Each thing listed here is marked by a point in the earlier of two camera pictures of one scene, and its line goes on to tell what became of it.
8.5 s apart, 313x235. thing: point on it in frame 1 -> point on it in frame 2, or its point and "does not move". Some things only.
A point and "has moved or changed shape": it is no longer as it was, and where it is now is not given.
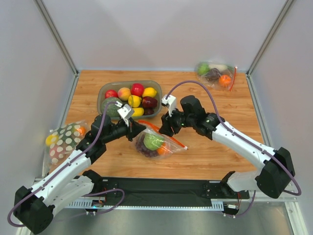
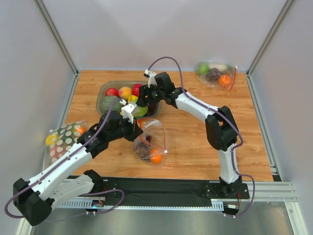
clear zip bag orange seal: [151, 143] has moved or changed shape
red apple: [137, 89] does not move
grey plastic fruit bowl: [116, 85] does not move
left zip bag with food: [60, 142] does not move
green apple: [153, 141] -> [141, 111]
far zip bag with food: [216, 74] does not move
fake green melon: [112, 108] does not move
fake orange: [161, 151] -> [155, 158]
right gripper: [171, 121] -> [144, 94]
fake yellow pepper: [134, 101] does not move
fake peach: [123, 93] does not move
